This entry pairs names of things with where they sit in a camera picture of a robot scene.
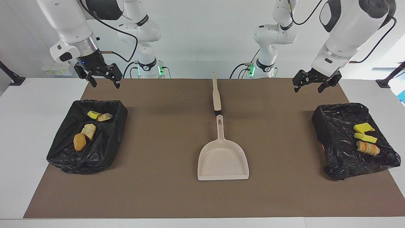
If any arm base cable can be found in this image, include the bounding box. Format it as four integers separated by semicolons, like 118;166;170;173
123;61;140;79
230;47;261;79

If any left arm base cable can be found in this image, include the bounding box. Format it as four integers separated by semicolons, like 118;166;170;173
230;47;261;79

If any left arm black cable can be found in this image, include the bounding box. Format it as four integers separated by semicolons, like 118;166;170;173
287;0;397;64

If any pale bread chunk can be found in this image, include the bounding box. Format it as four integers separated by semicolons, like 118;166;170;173
81;124;96;140

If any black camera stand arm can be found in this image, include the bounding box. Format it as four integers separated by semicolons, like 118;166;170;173
376;61;405;88
0;61;26;86

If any small yellow sponge piece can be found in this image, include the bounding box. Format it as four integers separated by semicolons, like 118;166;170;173
354;133;378;144

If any brown table mat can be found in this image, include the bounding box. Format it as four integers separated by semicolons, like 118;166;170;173
23;78;405;219

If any beige hand brush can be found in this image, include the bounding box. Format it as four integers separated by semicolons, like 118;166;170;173
212;71;222;115

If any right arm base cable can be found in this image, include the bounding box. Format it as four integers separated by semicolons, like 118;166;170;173
123;61;140;79

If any striped toy croissant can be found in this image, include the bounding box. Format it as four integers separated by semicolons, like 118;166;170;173
356;141;380;156

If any brown fried nugget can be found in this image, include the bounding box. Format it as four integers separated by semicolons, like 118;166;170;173
73;133;87;151

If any notched yellow sponge piece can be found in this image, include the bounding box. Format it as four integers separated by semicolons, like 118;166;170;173
353;123;376;133

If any beige plastic dustpan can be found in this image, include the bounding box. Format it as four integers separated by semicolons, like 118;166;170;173
197;115;250;181

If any black bag lined bin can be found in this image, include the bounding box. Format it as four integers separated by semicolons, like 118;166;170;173
312;102;401;181
47;100;128;175

